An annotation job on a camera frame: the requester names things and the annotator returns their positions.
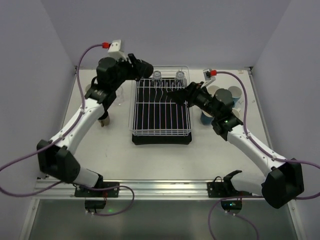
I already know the black drip tray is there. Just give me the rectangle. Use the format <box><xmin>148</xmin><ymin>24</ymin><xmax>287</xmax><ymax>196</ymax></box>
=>
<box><xmin>129</xmin><ymin>77</ymin><xmax>193</xmax><ymax>145</ymax></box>

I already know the brown striped cup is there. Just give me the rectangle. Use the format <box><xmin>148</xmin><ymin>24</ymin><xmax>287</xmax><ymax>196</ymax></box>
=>
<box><xmin>98</xmin><ymin>114</ymin><xmax>110</xmax><ymax>128</ymax></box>

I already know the white faceted cup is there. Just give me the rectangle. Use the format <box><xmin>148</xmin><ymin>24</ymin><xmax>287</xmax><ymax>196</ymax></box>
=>
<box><xmin>232</xmin><ymin>108</ymin><xmax>242</xmax><ymax>120</ymax></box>

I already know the orange cup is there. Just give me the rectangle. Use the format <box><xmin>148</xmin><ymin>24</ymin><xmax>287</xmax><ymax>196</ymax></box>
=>
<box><xmin>85</xmin><ymin>84</ymin><xmax>92</xmax><ymax>93</ymax></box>

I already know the dark blue mug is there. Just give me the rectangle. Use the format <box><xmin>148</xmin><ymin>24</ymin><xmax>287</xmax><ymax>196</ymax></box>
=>
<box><xmin>228</xmin><ymin>86</ymin><xmax>243</xmax><ymax>106</ymax></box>

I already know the grey-blue faceted cup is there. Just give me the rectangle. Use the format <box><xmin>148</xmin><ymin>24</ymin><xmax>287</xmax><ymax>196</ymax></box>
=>
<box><xmin>207</xmin><ymin>85</ymin><xmax>220</xmax><ymax>96</ymax></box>

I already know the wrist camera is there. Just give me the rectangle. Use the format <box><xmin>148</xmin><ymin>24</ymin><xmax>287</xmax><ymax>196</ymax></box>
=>
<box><xmin>107</xmin><ymin>39</ymin><xmax>126</xmax><ymax>61</ymax></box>
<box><xmin>202</xmin><ymin>68</ymin><xmax>216</xmax><ymax>87</ymax></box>

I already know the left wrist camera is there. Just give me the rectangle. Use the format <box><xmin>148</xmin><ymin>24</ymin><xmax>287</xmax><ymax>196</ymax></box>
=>
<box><xmin>107</xmin><ymin>39</ymin><xmax>126</xmax><ymax>61</ymax></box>

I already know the aluminium rail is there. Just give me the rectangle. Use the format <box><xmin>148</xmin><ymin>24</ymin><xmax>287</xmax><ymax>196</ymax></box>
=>
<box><xmin>31</xmin><ymin>178</ymin><xmax>268</xmax><ymax>201</ymax></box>

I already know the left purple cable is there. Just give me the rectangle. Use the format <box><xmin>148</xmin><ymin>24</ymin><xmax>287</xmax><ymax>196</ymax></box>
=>
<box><xmin>0</xmin><ymin>42</ymin><xmax>136</xmax><ymax>217</ymax></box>

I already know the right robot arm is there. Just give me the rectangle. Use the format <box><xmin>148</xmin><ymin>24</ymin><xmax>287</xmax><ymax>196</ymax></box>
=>
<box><xmin>167</xmin><ymin>82</ymin><xmax>304</xmax><ymax>209</ymax></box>

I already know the controller box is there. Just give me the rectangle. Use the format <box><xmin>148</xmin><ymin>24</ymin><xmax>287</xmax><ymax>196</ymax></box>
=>
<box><xmin>220</xmin><ymin>199</ymin><xmax>243</xmax><ymax>214</ymax></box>
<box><xmin>84</xmin><ymin>200</ymin><xmax>106</xmax><ymax>213</ymax></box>

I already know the white wire dish rack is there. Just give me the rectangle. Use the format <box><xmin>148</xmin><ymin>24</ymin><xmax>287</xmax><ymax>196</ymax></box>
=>
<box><xmin>128</xmin><ymin>65</ymin><xmax>193</xmax><ymax>137</ymax></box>

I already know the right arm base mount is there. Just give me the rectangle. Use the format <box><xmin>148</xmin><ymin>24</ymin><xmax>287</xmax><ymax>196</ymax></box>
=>
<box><xmin>206</xmin><ymin>176</ymin><xmax>252</xmax><ymax>198</ymax></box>

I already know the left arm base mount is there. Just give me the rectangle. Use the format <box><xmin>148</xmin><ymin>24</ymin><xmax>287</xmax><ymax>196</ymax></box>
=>
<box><xmin>74</xmin><ymin>181</ymin><xmax>120</xmax><ymax>198</ymax></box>

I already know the right controller box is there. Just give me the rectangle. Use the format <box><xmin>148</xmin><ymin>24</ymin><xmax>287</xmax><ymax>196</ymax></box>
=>
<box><xmin>220</xmin><ymin>199</ymin><xmax>243</xmax><ymax>214</ymax></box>

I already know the left controller box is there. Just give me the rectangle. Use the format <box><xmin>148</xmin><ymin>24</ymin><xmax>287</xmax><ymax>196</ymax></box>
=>
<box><xmin>84</xmin><ymin>200</ymin><xmax>106</xmax><ymax>213</ymax></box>

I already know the clear faceted glass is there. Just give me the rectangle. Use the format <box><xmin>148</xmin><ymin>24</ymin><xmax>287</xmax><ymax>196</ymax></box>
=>
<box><xmin>114</xmin><ymin>86</ymin><xmax>125</xmax><ymax>106</ymax></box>

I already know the dark brown cup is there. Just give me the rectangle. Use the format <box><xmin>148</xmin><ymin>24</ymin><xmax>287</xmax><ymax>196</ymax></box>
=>
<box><xmin>139</xmin><ymin>60</ymin><xmax>154</xmax><ymax>78</ymax></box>

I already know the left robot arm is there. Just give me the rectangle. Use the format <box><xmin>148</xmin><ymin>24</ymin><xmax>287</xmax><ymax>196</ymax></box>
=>
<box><xmin>36</xmin><ymin>53</ymin><xmax>153</xmax><ymax>188</ymax></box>

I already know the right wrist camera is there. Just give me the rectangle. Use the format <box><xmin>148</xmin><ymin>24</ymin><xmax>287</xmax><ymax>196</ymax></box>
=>
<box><xmin>202</xmin><ymin>68</ymin><xmax>216</xmax><ymax>87</ymax></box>

